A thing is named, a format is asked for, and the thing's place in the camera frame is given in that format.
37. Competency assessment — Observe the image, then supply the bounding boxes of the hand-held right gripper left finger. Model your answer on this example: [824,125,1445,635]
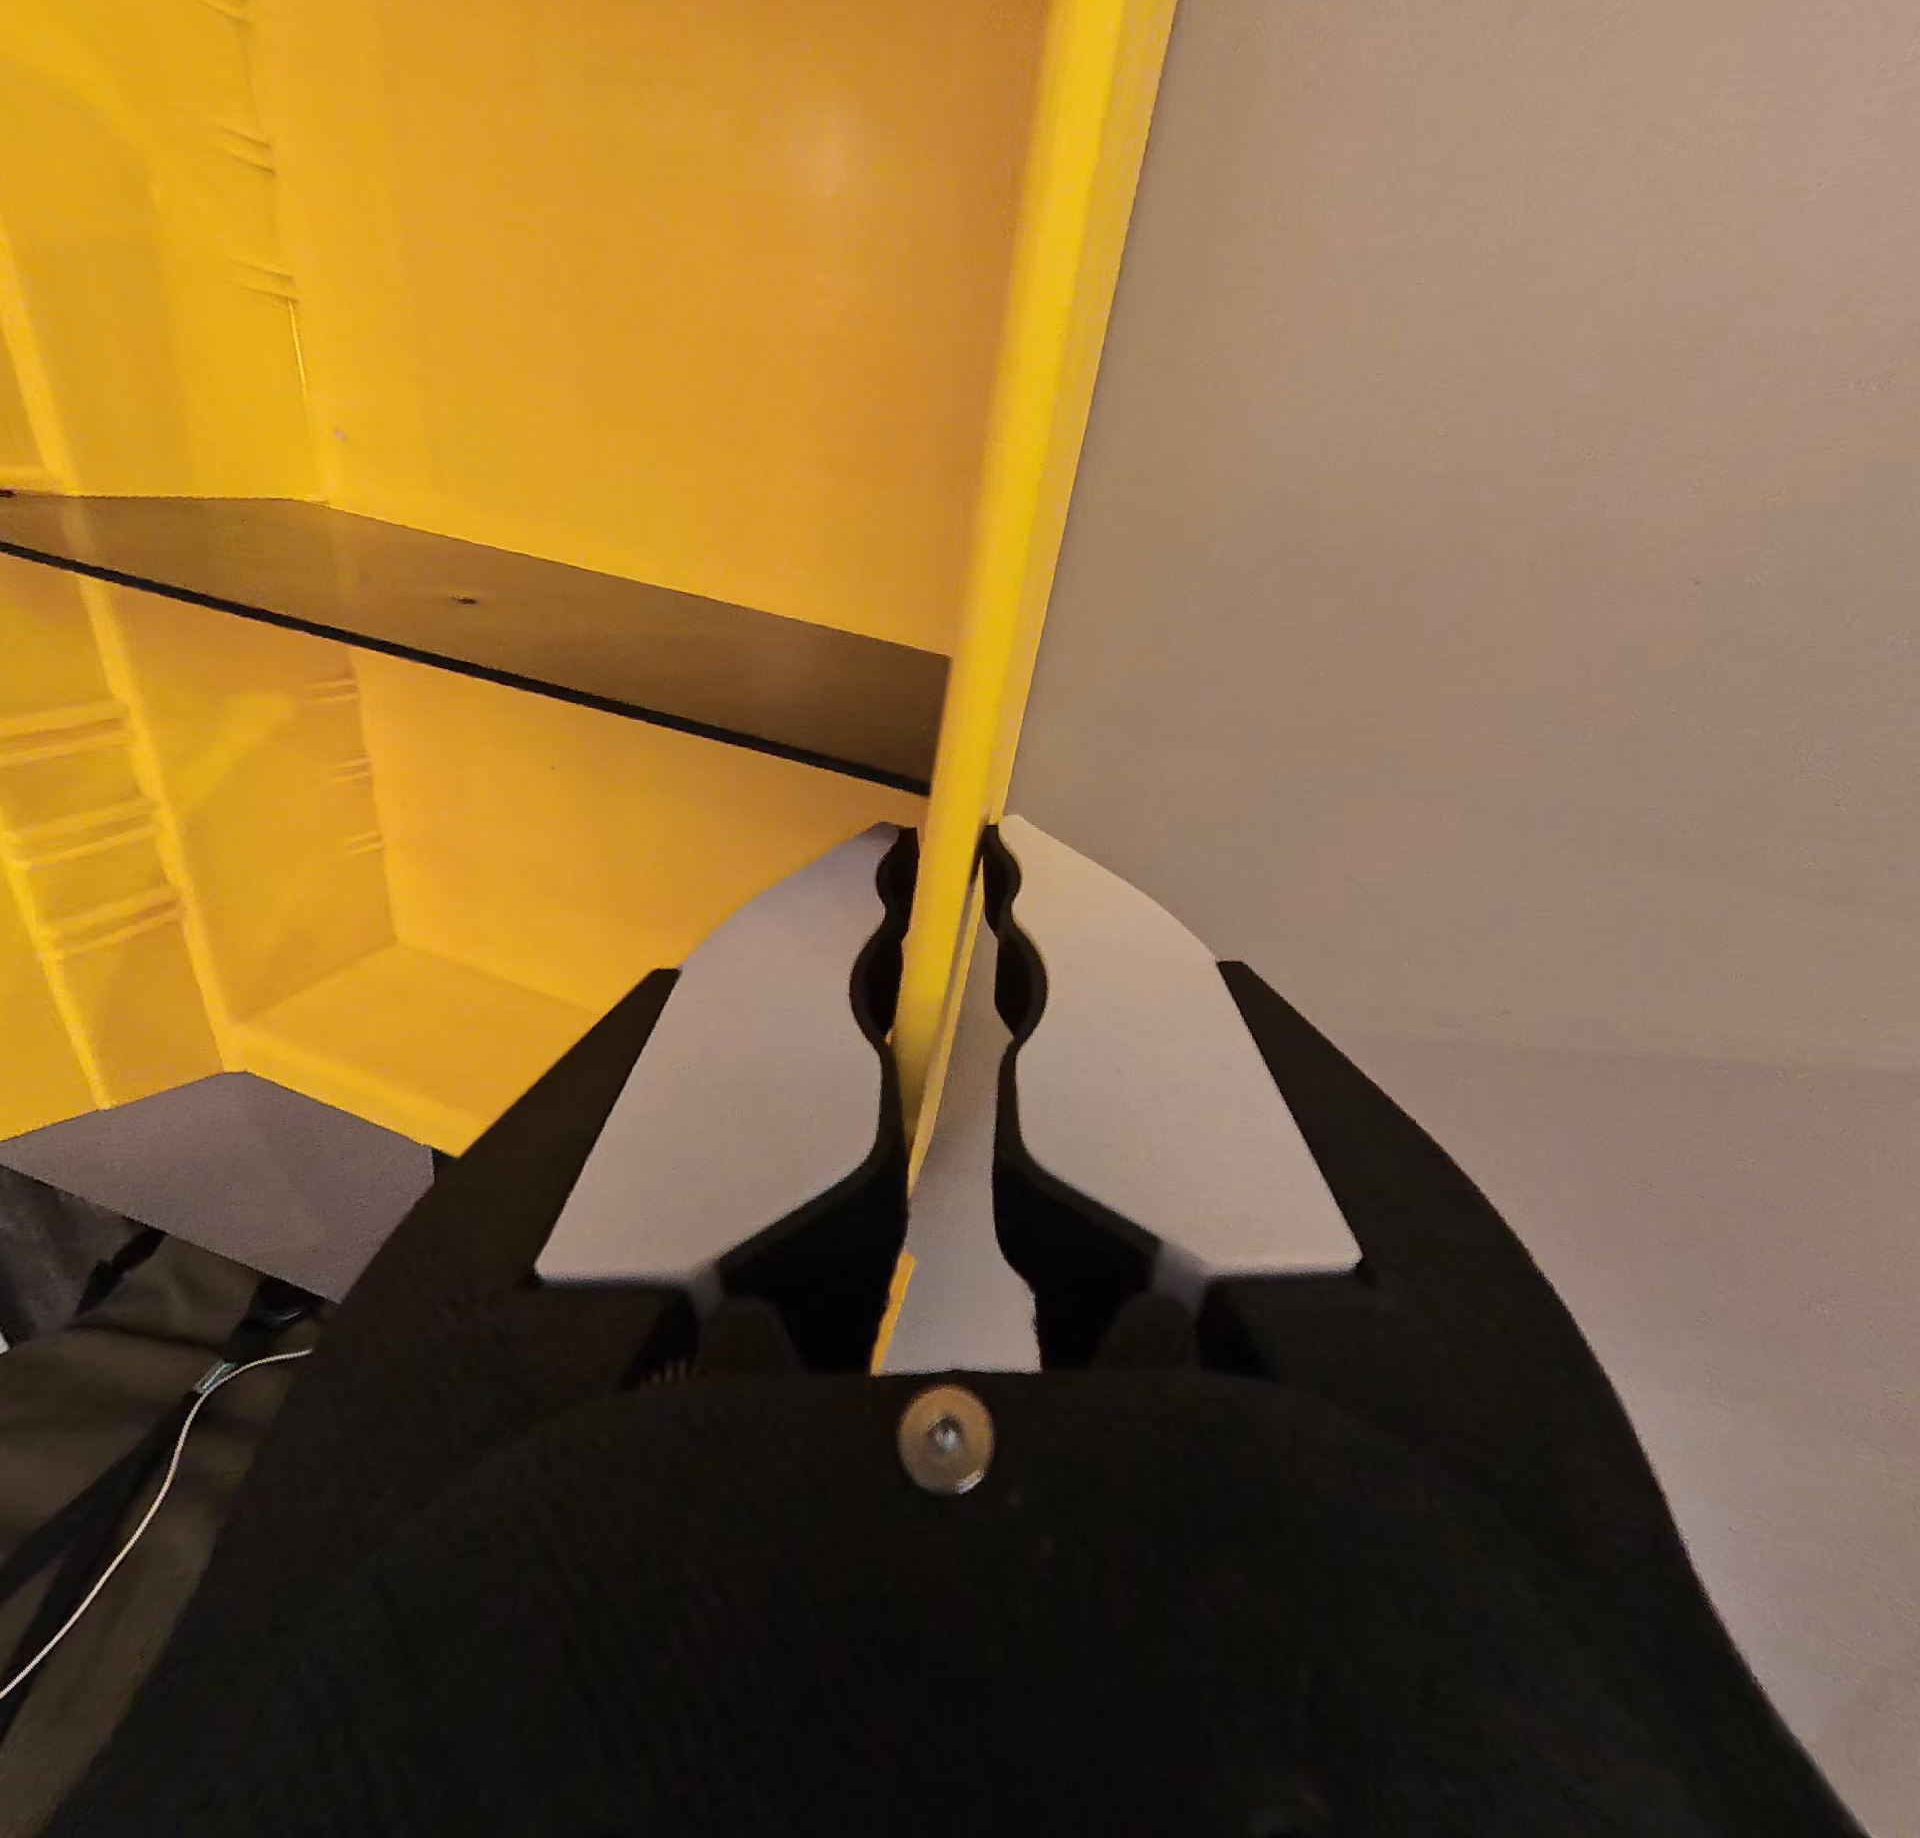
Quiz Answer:
[531,823,919,1307]

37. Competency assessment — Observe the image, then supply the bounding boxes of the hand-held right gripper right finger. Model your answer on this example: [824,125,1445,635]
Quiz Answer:
[979,813,1368,1307]

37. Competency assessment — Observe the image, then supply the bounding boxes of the yellow plastic bin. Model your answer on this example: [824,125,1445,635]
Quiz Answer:
[0,0,1200,1377]

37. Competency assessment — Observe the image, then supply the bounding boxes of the black divider plate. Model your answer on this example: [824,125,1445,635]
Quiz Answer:
[0,492,959,799]

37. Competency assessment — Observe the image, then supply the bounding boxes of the thin white cable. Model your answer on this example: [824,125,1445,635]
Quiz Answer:
[0,1348,315,1706]

